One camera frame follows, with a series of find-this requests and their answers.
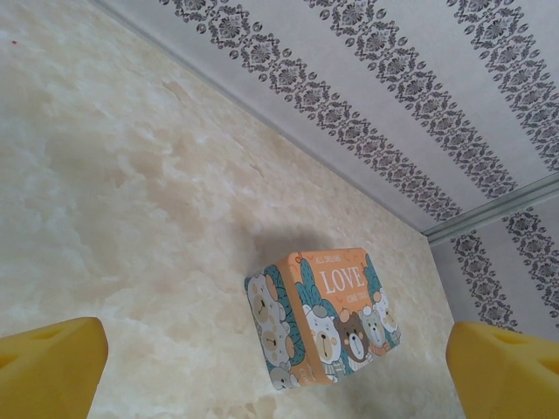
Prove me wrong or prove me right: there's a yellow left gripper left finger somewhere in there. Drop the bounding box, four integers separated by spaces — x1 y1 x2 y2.
0 317 110 419

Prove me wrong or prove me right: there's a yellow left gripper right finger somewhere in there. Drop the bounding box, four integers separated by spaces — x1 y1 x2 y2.
449 319 559 419

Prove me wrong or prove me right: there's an aluminium left corner post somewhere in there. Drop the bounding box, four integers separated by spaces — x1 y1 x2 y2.
425 176 559 244

